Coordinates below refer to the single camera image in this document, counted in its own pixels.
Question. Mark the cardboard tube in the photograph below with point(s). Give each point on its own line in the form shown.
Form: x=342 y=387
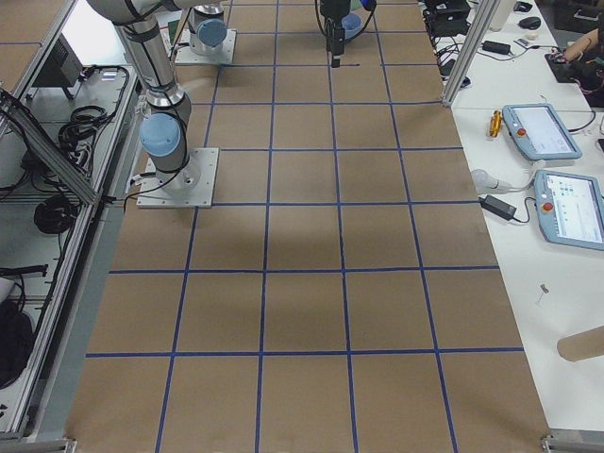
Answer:
x=582 y=346

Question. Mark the yellow brass cylinder tool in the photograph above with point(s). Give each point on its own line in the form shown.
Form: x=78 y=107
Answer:
x=495 y=124

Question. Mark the white light bulb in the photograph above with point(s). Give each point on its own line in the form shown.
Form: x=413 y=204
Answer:
x=484 y=182

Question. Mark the aluminium frame post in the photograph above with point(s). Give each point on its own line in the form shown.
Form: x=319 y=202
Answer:
x=482 y=19

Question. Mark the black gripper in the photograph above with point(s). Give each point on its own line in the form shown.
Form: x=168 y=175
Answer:
x=333 y=11

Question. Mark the teach pendant tablet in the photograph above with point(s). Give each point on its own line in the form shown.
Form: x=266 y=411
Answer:
x=569 y=209
x=539 y=133

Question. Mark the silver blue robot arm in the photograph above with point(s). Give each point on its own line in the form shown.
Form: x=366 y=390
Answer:
x=164 y=133
x=207 y=28

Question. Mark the near teach pendant tablet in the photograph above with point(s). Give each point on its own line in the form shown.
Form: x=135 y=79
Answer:
x=569 y=209

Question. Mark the blue bowl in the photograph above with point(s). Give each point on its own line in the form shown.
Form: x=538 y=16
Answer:
x=352 y=24

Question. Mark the far teach pendant tablet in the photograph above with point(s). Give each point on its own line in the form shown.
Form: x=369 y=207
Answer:
x=539 y=133

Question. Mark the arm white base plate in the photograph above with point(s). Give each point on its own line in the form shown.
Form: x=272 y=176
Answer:
x=192 y=187
x=191 y=51

